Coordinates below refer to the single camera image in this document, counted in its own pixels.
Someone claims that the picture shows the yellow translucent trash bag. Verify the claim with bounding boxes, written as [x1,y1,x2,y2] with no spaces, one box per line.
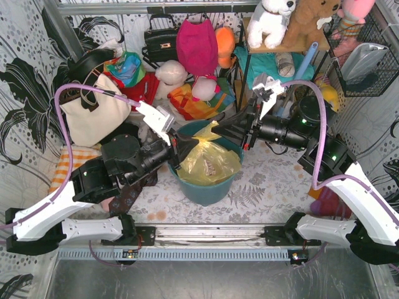
[177,121,241,186]

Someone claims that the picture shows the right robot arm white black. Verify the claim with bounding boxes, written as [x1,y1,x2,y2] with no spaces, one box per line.
[212,95,398,265]

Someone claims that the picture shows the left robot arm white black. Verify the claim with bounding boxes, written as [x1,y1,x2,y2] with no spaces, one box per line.
[5,132,199,255]

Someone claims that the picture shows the teal plastic trash bin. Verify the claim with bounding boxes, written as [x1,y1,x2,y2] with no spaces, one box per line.
[168,120,244,206]

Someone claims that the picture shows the magenta knitted bag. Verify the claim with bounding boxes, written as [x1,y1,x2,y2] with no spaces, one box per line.
[176,19,218,76]

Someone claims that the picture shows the cream canvas tote bag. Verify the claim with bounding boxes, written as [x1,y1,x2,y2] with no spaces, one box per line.
[60,92,131,147]

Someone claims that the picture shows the orange striped cloth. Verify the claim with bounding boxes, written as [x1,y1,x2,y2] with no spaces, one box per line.
[168,83,236,120]

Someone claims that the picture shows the teal folded cloth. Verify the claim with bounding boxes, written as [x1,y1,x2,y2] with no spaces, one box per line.
[234,47,315,89]

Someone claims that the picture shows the grey patterned rolled cloth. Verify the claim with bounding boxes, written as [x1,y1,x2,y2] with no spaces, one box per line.
[275,52,296,77]

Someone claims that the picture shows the pink round plush head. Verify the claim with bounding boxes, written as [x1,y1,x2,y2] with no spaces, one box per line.
[191,76,221,102]

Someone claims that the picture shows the white plush bear red clothes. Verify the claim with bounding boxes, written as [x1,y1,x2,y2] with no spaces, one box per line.
[120,60,188,105]

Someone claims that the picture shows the orange plush toy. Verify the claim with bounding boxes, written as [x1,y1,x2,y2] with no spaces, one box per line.
[215,27,235,69]

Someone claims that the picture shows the blue lint roller mop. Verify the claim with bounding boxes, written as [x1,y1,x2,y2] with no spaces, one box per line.
[276,42,319,116]

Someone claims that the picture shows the yellow plush duck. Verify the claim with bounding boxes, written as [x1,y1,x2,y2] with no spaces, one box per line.
[314,73,339,112]

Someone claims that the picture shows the white plush dog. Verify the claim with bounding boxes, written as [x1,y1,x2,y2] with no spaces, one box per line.
[247,0,296,49]

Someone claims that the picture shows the colorful rainbow cloth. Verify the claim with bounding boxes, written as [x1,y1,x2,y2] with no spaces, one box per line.
[103,52,146,89]

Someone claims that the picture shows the dark floral necktie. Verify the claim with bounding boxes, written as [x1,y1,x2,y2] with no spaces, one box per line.
[108,171,158,217]

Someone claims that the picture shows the black metal shelf rack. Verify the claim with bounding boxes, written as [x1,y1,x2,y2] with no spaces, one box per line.
[233,17,330,112]

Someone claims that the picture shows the brown teddy bear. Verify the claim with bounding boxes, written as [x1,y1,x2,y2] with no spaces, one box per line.
[282,0,341,47]

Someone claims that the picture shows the black leather handbag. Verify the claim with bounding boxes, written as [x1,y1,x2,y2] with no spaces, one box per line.
[142,14,179,65]

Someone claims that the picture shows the orange white checkered towel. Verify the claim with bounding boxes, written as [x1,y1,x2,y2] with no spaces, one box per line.
[48,145,101,194]

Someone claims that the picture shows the silver foil pouch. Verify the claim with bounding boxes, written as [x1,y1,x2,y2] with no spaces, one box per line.
[340,42,389,81]

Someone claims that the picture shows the black round hat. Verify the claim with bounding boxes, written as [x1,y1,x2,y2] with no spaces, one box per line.
[68,49,115,83]

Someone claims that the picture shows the purple orange sock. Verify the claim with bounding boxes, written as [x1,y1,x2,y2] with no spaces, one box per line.
[308,187,352,219]

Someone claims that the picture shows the pink plush toy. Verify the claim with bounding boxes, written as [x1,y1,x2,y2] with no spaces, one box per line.
[333,0,375,39]

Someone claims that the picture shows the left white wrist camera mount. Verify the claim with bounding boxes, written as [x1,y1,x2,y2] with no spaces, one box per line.
[136,101,175,146]

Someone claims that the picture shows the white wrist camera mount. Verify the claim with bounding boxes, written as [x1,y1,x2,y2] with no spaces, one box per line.
[136,101,175,146]
[252,73,285,120]

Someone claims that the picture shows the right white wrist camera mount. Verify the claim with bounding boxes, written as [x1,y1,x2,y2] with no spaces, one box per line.
[252,73,285,120]

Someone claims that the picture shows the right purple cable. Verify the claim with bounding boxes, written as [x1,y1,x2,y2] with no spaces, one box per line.
[280,80,399,228]

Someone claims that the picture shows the purple cable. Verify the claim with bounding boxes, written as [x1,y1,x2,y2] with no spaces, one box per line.
[280,80,399,228]
[0,83,141,231]

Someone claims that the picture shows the aluminium rail base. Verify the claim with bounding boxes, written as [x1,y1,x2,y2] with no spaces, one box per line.
[57,224,321,267]

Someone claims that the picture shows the black wire basket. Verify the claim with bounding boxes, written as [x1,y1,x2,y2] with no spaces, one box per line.
[324,15,398,97]

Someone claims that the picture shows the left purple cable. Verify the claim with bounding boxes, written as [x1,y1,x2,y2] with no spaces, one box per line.
[0,83,141,231]

